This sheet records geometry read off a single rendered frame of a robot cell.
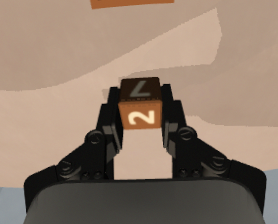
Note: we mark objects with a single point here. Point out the brown wooden tray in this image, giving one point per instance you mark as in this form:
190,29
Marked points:
97,4

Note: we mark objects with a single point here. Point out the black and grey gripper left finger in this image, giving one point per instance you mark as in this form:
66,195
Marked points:
100,144

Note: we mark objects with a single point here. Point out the orange number cube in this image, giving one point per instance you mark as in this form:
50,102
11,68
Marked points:
140,103

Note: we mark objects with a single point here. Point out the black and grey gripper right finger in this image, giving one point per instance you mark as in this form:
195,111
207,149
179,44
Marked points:
189,152

